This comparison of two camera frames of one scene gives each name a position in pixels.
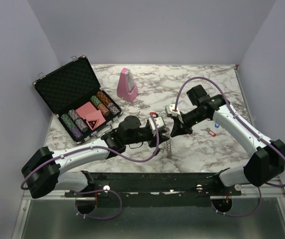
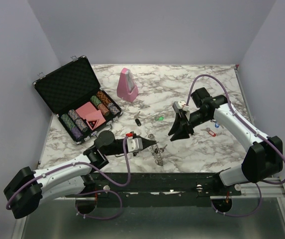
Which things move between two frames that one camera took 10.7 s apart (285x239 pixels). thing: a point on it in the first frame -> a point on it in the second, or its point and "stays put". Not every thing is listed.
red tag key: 209,131 stays put
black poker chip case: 73,92 stays put
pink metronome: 127,88 stays put
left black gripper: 152,142 -> 145,143
